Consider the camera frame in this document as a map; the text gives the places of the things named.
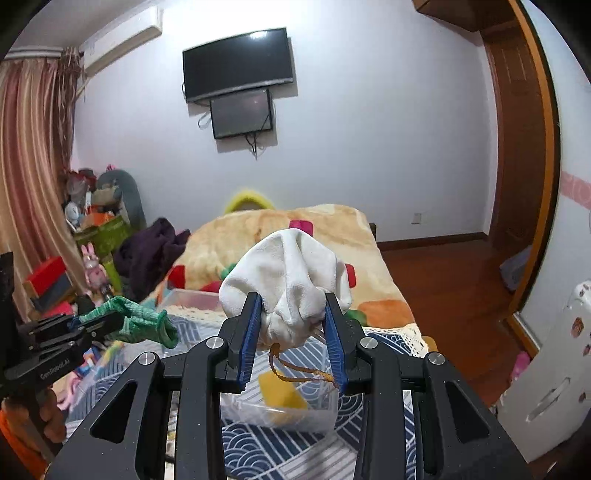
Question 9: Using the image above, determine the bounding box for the green cardboard box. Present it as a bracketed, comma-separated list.
[73, 216, 133, 260]

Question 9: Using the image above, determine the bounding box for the red and blue box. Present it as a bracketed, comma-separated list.
[24, 255, 76, 315]

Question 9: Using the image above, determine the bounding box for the pile of plush toys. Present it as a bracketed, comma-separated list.
[62, 164, 130, 232]

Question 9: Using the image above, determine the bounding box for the white air conditioner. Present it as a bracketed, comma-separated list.
[81, 0, 164, 77]

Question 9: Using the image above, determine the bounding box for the dark purple garment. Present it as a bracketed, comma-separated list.
[113, 218, 191, 302]

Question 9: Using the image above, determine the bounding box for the white drawstring cloth pouch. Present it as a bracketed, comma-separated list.
[218, 229, 354, 389]

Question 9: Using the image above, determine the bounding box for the grey cloth bundle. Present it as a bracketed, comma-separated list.
[500, 246, 533, 292]

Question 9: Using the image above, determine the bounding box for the person's left forearm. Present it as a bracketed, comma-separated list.
[0, 408, 49, 480]

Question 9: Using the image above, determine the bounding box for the clear plastic storage box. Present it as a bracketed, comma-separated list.
[221, 336, 341, 433]

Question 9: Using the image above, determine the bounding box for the clear plastic bin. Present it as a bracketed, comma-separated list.
[159, 288, 225, 315]

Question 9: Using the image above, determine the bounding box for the pink slipper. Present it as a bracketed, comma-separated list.
[509, 351, 530, 385]

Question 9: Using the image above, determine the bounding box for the yellow sponge piece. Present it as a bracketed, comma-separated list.
[257, 371, 309, 411]

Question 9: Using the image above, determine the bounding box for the cream lace cloth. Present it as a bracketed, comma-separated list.
[168, 305, 437, 359]

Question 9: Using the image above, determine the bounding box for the large wall television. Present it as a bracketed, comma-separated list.
[182, 28, 295, 103]

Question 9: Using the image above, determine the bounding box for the person's left hand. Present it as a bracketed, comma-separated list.
[0, 387, 68, 459]

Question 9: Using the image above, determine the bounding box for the printed fleece blanket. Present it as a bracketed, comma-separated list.
[154, 203, 416, 334]

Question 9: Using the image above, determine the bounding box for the grey plush pillow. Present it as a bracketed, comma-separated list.
[95, 168, 145, 232]

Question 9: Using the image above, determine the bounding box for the pink rabbit toy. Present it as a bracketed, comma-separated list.
[80, 243, 110, 292]

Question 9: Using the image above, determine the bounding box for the small wall monitor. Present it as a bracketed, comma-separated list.
[210, 88, 274, 140]

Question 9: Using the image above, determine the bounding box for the brown wooden wall cabinet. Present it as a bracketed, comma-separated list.
[413, 0, 523, 32]

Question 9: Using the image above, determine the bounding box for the green knitted glove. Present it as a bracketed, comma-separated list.
[78, 296, 180, 350]

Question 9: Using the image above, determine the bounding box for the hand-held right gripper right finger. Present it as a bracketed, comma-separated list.
[323, 292, 533, 480]

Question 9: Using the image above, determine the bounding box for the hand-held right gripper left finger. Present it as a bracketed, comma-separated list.
[46, 292, 264, 480]

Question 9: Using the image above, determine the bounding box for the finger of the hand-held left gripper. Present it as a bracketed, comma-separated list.
[17, 312, 124, 341]
[27, 329, 114, 365]

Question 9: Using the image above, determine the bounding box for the yellow green plush toy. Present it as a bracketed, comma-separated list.
[224, 187, 274, 216]

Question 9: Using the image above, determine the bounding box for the brown wooden door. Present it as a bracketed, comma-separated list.
[482, 28, 546, 260]

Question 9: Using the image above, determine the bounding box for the blue wave patterned sheet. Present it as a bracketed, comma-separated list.
[65, 318, 462, 480]

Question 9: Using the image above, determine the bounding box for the white cabinet with stickers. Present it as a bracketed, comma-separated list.
[490, 277, 591, 463]

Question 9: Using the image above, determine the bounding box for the striped pink curtain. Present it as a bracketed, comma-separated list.
[0, 51, 89, 320]

